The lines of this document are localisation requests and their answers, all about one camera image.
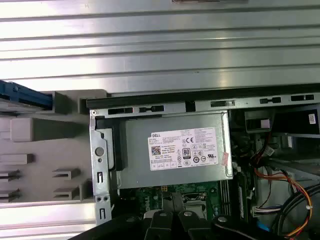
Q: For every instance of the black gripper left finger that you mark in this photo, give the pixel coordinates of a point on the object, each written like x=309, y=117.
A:
x=160, y=225

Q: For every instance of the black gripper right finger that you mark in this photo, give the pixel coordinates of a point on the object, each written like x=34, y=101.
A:
x=190, y=225

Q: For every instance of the hard disk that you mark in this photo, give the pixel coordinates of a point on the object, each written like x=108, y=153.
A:
x=25, y=95

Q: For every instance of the CPU socket with CPU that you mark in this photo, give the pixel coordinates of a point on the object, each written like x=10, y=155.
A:
x=195, y=202

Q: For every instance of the green motherboard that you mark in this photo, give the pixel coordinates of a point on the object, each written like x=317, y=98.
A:
x=150, y=197

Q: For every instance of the black RAM stick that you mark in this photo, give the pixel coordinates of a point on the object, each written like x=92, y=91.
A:
x=240, y=200

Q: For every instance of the black open PC case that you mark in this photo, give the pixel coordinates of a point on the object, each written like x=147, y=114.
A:
x=100, y=175

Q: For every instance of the grey power supply unit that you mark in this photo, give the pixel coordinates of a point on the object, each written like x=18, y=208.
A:
x=140, y=140

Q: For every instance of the grey parts rack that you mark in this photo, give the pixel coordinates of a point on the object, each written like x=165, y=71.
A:
x=62, y=130

